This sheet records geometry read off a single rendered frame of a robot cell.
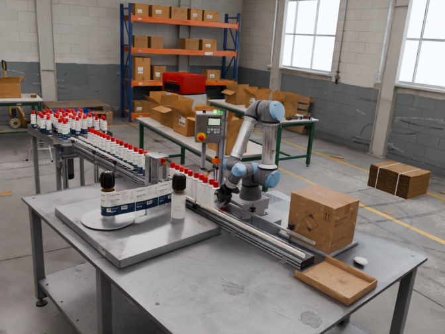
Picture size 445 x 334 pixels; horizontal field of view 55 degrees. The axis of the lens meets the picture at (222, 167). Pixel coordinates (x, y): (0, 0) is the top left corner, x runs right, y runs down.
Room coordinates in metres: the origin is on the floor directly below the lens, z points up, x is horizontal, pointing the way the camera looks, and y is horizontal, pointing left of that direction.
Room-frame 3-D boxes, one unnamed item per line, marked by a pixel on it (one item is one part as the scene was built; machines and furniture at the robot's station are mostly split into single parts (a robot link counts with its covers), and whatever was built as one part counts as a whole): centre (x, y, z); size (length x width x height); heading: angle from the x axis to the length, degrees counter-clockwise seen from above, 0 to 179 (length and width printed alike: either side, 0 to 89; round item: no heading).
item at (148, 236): (2.35, 0.50, 0.86); 0.80 x 0.67 x 0.05; 43
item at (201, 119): (2.70, 0.11, 1.38); 0.17 x 0.10 x 0.19; 98
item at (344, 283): (1.84, -0.59, 0.85); 0.30 x 0.26 x 0.04; 43
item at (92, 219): (2.28, 0.65, 0.89); 0.31 x 0.31 x 0.01
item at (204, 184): (2.56, 0.10, 0.98); 0.05 x 0.05 x 0.20
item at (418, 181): (5.79, -2.52, 0.16); 0.65 x 0.54 x 0.32; 37
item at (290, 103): (6.85, -0.90, 0.97); 0.43 x 0.42 x 0.37; 119
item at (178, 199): (2.31, 0.25, 1.03); 0.09 x 0.09 x 0.30
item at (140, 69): (10.28, 1.12, 1.26); 2.78 x 0.61 x 2.51; 123
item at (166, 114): (5.51, 0.69, 0.97); 0.44 x 0.38 x 0.37; 127
